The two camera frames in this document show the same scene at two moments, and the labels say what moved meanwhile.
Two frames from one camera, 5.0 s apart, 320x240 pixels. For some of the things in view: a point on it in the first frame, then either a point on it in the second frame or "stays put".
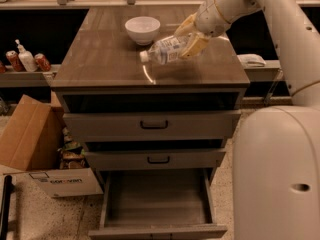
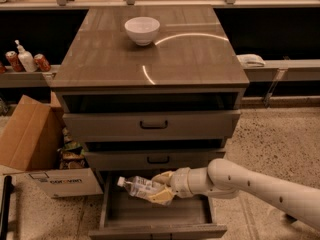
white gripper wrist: x=210 y=21 → x=181 y=182
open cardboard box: x=29 y=145 stays put
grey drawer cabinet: x=156 y=130 stays put
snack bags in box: x=72 y=155 stays put
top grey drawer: x=152 y=126 stays put
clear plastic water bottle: x=166 y=51 → x=136 y=186
